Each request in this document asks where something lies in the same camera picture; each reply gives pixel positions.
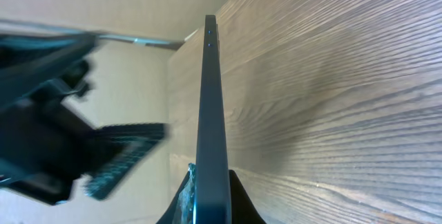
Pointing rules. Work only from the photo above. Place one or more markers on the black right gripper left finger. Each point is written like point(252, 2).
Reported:
point(180, 211)

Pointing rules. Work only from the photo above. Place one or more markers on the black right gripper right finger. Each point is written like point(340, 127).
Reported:
point(242, 208)

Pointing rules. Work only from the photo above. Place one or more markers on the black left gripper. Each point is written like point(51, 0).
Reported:
point(43, 144)

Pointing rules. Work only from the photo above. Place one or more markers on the dark blue smartphone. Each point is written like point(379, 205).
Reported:
point(212, 186)

